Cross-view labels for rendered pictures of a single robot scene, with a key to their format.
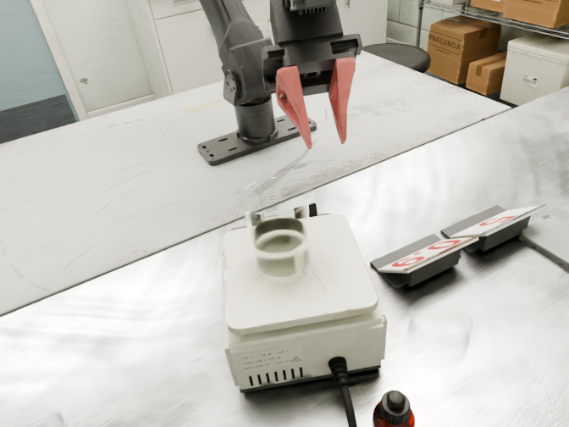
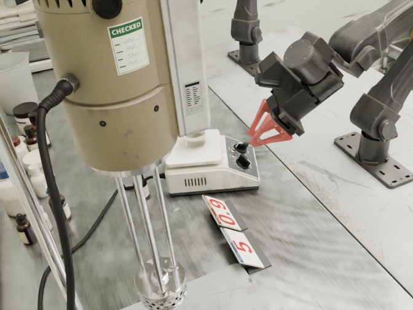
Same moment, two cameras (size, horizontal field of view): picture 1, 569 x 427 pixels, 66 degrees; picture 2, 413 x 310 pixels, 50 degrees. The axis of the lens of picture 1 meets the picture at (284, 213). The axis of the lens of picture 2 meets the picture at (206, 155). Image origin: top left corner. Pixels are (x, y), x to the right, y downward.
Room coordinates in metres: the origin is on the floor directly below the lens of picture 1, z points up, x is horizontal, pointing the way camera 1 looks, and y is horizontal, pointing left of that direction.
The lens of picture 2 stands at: (0.37, -0.78, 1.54)
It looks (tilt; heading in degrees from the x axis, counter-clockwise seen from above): 37 degrees down; 95
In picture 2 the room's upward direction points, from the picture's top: 6 degrees counter-clockwise
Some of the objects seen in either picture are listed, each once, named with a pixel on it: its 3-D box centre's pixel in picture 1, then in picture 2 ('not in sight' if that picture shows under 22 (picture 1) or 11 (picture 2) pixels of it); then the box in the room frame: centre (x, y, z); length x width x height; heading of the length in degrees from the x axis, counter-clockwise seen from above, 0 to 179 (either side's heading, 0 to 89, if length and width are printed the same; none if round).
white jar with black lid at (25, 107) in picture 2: not in sight; (29, 119); (-0.20, 0.24, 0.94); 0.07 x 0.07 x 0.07
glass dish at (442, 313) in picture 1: (439, 324); (182, 213); (0.25, -0.13, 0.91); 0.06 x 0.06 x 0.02
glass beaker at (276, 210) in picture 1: (281, 227); (193, 130); (0.28, 0.00, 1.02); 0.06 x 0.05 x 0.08; 110
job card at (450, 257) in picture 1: (422, 251); (224, 211); (0.34, -0.14, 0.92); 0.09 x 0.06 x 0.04; 112
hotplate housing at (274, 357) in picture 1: (293, 280); (207, 162); (0.30, 0.00, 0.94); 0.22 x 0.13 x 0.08; 4
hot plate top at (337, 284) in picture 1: (293, 266); (193, 147); (0.27, 0.00, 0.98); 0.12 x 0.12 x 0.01; 4
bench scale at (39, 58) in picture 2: not in sight; (44, 55); (-0.32, 0.71, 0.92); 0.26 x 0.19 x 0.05; 19
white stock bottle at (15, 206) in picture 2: not in sight; (12, 187); (-0.12, -0.08, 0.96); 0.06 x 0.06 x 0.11
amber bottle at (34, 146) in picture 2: not in sight; (34, 141); (-0.14, 0.11, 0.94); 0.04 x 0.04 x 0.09
